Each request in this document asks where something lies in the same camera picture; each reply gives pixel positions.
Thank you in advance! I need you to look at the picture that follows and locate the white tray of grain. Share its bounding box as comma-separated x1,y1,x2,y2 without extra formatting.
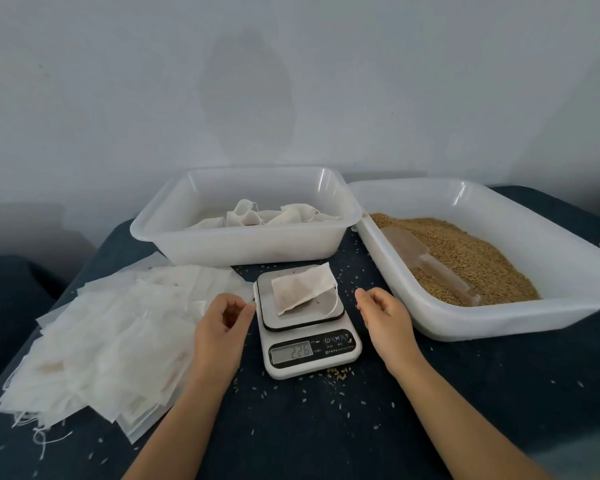
348,177,600,343

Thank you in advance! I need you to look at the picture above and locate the pile of white bags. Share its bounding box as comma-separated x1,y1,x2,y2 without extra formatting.
0,253,256,444

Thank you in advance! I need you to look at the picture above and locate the white mesh bag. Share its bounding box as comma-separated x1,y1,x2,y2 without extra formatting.
270,261,339,316

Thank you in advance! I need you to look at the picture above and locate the brown grain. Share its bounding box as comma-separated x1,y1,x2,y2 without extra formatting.
370,213,541,307

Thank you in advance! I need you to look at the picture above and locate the white digital kitchen scale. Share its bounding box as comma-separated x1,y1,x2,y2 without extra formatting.
253,265,364,381

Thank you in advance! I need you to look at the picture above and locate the white plastic tub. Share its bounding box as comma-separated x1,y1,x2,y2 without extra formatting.
130,165,365,268

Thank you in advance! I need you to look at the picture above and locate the person's left hand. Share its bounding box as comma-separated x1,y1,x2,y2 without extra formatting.
190,293,257,388

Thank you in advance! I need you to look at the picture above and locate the person's left forearm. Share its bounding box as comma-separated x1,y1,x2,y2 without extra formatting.
122,373,231,480

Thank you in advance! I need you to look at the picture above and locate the person's right forearm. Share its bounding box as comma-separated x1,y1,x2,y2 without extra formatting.
392,357,553,480

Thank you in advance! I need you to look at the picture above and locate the person's right hand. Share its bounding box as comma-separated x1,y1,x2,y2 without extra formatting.
355,287,424,377

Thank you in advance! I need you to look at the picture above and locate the clear plastic scoop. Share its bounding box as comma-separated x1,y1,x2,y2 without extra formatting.
383,227,483,307

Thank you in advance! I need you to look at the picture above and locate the dark blue tablecloth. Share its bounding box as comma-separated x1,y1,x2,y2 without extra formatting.
0,185,600,480
0,255,69,396

